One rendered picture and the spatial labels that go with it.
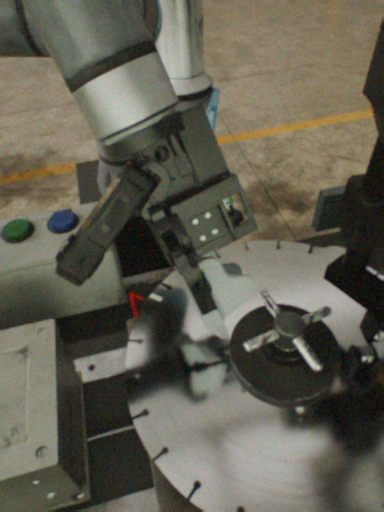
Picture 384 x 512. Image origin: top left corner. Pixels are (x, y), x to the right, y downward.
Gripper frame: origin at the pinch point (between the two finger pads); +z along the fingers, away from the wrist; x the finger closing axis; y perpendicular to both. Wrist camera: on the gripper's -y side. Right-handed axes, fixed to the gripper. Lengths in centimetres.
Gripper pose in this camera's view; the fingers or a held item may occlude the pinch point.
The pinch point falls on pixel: (213, 329)
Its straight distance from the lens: 41.2
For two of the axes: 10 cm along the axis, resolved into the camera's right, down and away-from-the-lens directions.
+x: -2.4, -2.8, 9.3
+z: 4.1, 8.4, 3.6
